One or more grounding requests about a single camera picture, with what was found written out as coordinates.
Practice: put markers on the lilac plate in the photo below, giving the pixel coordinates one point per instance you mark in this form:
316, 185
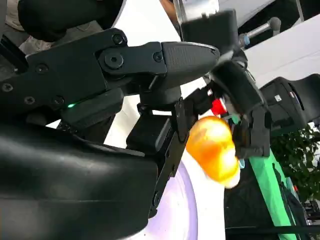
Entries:
185, 207

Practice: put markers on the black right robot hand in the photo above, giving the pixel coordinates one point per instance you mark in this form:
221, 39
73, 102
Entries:
75, 175

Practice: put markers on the black fabric bag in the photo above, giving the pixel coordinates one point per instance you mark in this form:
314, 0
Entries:
247, 205

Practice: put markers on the green leafy plant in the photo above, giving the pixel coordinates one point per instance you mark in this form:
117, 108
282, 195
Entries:
300, 165

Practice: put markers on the black chair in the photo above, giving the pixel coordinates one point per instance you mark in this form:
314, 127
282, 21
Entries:
292, 102

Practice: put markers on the red round push button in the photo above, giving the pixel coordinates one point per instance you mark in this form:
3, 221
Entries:
218, 106

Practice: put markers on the green cloth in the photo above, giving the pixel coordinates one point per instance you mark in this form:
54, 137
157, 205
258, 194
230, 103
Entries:
272, 190

